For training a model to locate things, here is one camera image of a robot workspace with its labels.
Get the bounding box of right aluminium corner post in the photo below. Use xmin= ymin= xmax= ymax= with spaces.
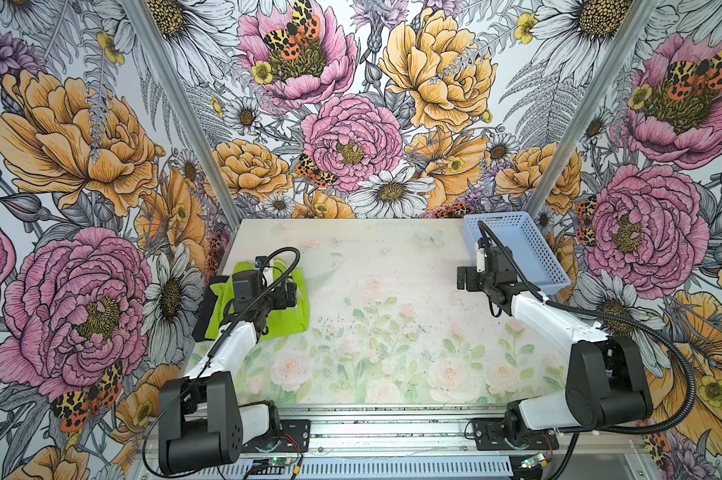
xmin=525 ymin=0 xmax=660 ymax=217

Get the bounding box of aluminium rail frame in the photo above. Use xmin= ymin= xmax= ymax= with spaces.
xmin=138 ymin=404 xmax=644 ymax=463

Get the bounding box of light blue plastic basket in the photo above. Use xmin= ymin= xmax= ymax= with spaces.
xmin=463 ymin=211 xmax=571 ymax=297

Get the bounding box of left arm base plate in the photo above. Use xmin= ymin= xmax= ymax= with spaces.
xmin=242 ymin=419 xmax=312 ymax=454

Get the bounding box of left aluminium corner post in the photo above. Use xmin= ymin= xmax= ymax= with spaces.
xmin=124 ymin=1 xmax=242 ymax=235

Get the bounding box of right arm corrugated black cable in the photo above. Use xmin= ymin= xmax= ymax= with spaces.
xmin=477 ymin=220 xmax=697 ymax=480

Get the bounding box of white vented cable duct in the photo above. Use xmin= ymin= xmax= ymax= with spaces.
xmin=206 ymin=455 xmax=514 ymax=479

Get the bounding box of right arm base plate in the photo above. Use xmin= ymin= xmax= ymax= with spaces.
xmin=463 ymin=417 xmax=560 ymax=451

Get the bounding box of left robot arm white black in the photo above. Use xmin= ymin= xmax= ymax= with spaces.
xmin=149 ymin=247 xmax=301 ymax=479

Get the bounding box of lime green towel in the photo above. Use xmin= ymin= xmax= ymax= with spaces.
xmin=193 ymin=268 xmax=310 ymax=342

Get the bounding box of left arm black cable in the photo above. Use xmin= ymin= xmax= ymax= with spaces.
xmin=141 ymin=246 xmax=302 ymax=479

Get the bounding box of black garment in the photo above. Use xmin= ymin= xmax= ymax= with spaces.
xmin=192 ymin=276 xmax=229 ymax=342

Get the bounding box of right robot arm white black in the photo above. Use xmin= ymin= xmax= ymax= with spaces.
xmin=457 ymin=240 xmax=652 ymax=447

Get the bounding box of aluminium corner post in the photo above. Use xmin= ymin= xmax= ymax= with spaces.
xmin=124 ymin=1 xmax=242 ymax=235
xmin=525 ymin=0 xmax=660 ymax=217

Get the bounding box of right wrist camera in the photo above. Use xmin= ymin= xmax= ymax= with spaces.
xmin=476 ymin=244 xmax=486 ymax=273

